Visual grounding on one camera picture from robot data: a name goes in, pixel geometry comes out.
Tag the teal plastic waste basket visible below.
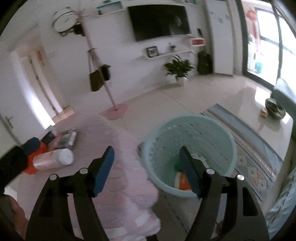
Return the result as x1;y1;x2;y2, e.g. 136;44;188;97
141;114;237;198

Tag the white tall cabinet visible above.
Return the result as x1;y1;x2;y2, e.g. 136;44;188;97
206;1;233;75

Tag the red white wall box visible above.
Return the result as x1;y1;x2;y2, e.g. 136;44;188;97
190;38;206;47

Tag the white curved wall shelf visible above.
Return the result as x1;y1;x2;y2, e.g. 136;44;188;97
140;50;195;60

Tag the brown hanging bag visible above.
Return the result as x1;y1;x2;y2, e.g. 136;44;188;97
89;68;105;92

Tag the person's left hand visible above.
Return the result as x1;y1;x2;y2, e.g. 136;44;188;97
1;194;29;239

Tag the pink cartoon bottle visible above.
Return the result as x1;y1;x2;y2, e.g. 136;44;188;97
34;149;74;171

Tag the green potted plant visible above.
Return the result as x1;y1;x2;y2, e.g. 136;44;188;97
164;55;194;86

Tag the grey sofa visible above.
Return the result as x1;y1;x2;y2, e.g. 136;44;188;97
271;78;296;123

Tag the patterned floor rug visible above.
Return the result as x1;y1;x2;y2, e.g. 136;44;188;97
202;104;283;204

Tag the red plastic bag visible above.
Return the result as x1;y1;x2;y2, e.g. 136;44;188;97
24;141;49;175

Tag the round wall clock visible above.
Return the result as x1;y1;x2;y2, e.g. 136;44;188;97
52;7;78;36

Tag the orange panda snack bag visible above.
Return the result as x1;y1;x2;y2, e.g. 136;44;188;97
174;172;192;191

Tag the dark guitar bag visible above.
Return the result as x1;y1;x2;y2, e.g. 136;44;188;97
197;50;213;75

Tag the framed picture on shelf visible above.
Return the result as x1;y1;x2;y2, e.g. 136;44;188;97
146;46;159;58

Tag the teal wall shelf box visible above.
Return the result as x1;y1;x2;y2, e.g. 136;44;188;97
96;1;123;16

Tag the items pile on table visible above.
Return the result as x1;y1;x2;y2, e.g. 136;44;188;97
41;126;78;150

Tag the black wall television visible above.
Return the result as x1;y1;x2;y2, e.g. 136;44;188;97
127;4;191;42

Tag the pink fluffy table cloth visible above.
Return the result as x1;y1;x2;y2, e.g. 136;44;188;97
17;113;161;240

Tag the dark green bowl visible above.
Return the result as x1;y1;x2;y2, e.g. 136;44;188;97
265;98;286;120

